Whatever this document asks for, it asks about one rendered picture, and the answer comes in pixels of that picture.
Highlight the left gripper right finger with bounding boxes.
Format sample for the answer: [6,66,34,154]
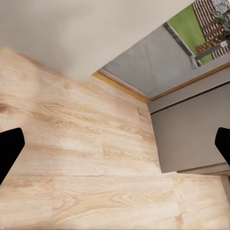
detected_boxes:
[215,127,230,166]

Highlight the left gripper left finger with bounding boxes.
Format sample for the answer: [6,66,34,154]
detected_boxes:
[0,127,25,184]

